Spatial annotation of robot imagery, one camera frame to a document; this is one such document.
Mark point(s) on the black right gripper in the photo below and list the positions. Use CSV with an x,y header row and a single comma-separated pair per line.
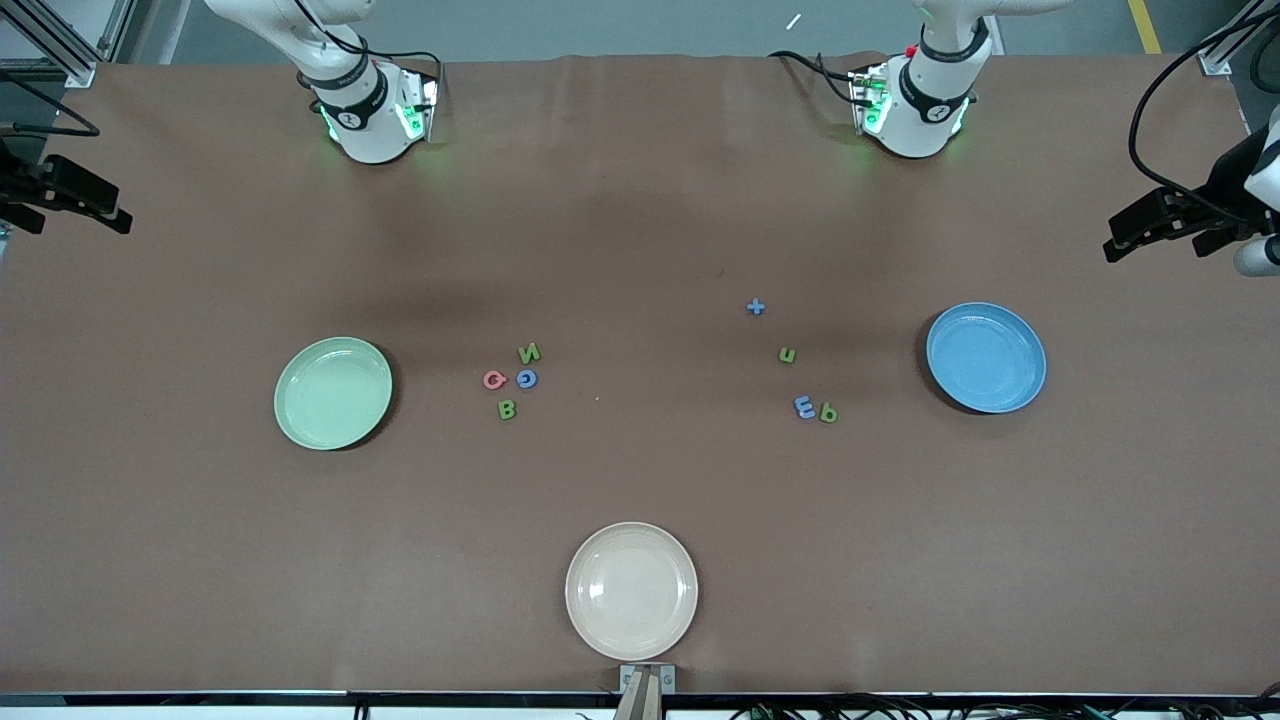
x,y
22,186

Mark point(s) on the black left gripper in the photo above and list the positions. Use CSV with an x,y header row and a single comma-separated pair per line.
x,y
1222,180

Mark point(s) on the green letter b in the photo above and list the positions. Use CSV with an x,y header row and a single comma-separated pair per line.
x,y
828,413
507,409

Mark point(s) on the blue letter E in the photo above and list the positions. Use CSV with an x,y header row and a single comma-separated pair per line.
x,y
804,407

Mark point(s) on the pink letter Q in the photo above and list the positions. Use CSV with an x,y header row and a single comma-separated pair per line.
x,y
493,380

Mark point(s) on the green letter N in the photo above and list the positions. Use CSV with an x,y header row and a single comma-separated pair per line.
x,y
529,353

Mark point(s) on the blue letter G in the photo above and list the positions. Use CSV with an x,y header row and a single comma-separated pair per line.
x,y
526,379

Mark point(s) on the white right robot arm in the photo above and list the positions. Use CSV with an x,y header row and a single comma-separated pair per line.
x,y
365,110

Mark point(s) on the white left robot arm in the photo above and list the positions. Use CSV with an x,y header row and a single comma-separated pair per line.
x,y
925,100

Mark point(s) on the yellow floor tape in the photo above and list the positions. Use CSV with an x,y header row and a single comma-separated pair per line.
x,y
1145,25

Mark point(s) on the blue plate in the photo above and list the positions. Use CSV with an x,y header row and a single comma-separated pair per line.
x,y
986,358

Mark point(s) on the green plate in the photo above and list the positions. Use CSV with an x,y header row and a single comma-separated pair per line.
x,y
333,393

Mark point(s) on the brown table mat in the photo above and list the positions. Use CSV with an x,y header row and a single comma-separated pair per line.
x,y
200,560

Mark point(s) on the beige plate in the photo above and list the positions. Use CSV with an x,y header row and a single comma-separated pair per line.
x,y
631,591

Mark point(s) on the aluminium frame post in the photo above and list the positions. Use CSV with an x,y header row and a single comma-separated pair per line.
x,y
45,45
1218,62

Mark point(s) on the grey metal mount bracket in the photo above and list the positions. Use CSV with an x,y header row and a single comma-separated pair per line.
x,y
627,680

